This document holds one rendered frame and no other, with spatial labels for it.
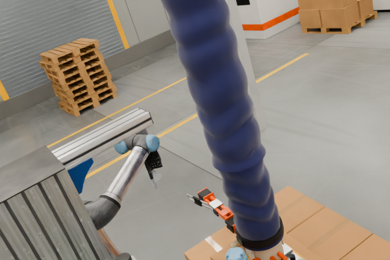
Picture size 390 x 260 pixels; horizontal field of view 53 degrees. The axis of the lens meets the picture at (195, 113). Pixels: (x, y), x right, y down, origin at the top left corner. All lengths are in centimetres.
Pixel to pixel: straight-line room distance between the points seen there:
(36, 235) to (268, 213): 100
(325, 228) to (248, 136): 142
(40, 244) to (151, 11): 1089
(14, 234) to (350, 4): 801
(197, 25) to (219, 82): 23
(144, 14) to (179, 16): 1034
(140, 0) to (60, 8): 232
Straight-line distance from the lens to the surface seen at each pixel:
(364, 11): 897
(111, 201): 161
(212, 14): 140
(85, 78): 842
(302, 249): 217
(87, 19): 1100
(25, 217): 116
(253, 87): 507
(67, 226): 120
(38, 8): 1069
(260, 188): 172
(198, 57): 142
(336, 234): 281
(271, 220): 184
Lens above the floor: 247
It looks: 23 degrees down
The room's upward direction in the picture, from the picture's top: 18 degrees counter-clockwise
